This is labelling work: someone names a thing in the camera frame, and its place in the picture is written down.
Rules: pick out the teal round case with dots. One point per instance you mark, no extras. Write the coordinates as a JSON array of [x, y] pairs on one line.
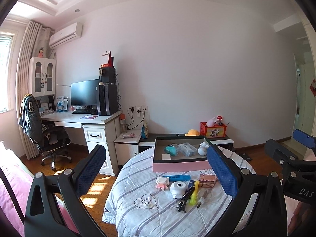
[[170, 150]]

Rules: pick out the small dark blue box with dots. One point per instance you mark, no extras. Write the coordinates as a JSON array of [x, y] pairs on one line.
[[190, 185]]

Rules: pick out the small white square case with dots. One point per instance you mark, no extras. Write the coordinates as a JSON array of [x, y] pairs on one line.
[[166, 156]]

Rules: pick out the white round plug light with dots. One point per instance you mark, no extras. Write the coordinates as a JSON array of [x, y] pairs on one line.
[[178, 188]]

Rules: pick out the black keyboard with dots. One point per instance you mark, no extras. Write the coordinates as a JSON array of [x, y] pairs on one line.
[[84, 111]]

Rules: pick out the white desk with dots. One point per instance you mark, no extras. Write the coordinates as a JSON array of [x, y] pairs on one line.
[[98, 138]]

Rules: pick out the pink white block toy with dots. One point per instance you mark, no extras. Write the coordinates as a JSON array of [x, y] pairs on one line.
[[161, 184]]

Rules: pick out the black computer tower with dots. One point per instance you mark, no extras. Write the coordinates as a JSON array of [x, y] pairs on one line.
[[107, 98]]

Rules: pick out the black computer monitor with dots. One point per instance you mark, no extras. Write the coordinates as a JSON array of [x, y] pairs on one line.
[[84, 92]]

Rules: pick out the black low stand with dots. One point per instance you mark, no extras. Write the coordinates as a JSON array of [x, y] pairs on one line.
[[222, 142]]

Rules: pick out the white door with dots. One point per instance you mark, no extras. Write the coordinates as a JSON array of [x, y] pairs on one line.
[[307, 96]]

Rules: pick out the snack bag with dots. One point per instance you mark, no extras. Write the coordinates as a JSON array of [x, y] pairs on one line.
[[145, 129]]

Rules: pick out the beige curtain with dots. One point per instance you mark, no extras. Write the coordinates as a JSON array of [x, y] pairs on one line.
[[26, 61]]

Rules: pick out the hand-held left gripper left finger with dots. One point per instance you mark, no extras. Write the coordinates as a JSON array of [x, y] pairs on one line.
[[91, 167]]

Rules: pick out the small doll figure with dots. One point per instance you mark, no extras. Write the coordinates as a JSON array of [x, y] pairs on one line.
[[41, 52]]

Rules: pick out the white hutch cabinet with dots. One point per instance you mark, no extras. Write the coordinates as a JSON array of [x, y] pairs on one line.
[[42, 76]]

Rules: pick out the clear plastic box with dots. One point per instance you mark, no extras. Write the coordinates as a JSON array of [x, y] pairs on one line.
[[187, 149]]

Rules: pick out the black office chair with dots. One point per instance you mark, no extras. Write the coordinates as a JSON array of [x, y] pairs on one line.
[[53, 138]]

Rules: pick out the pink bed blanket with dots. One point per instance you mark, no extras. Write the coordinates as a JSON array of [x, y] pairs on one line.
[[9, 190]]

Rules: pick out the row of desk books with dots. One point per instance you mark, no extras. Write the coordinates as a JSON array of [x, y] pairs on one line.
[[61, 103]]

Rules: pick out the black speaker box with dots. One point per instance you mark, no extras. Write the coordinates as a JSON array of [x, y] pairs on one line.
[[107, 75]]

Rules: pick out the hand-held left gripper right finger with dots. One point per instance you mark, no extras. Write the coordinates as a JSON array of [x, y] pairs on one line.
[[221, 170]]

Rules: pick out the white air conditioner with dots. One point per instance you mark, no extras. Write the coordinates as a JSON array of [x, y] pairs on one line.
[[65, 35]]

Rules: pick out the blue highlighter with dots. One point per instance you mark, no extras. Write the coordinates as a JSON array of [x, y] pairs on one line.
[[177, 177]]

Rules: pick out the yellow plush toy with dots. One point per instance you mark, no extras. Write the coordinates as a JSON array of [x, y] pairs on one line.
[[192, 132]]

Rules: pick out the white bedside cabinet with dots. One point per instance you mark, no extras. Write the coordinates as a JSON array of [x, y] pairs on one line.
[[127, 148]]

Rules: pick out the person's right hand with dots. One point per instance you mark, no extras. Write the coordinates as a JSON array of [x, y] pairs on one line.
[[300, 217]]

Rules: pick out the yellow highlighter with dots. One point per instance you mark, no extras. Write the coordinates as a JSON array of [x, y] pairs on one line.
[[194, 193]]

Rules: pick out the orange cap water bottle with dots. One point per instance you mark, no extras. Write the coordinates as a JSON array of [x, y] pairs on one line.
[[123, 124]]

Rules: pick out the red printed box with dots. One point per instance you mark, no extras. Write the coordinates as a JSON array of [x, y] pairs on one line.
[[214, 130]]

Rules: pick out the pink storage box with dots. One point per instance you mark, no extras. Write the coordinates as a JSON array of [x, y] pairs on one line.
[[177, 165]]

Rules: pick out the wall outlets with plugs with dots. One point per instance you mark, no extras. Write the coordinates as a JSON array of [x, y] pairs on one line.
[[138, 110]]

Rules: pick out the dark jacket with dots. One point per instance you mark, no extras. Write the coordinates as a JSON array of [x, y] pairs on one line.
[[28, 118]]

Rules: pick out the red desk calendar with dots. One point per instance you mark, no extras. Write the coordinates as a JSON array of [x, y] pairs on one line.
[[107, 59]]

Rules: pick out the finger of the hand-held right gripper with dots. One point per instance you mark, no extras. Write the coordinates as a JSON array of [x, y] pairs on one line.
[[276, 150], [302, 137]]

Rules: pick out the red door decoration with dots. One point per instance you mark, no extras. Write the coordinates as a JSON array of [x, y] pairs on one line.
[[313, 84]]

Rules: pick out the rose gold jar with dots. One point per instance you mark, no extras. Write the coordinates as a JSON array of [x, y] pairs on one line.
[[207, 180]]

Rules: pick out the white figurine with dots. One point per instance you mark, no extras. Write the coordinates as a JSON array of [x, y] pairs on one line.
[[203, 149]]

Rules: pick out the window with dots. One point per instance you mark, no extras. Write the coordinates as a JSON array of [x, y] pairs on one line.
[[5, 74]]

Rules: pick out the pink plush toy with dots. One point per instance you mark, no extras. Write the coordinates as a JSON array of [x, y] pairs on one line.
[[211, 122]]

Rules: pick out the black hair clip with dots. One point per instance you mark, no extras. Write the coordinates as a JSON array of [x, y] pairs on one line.
[[185, 200]]

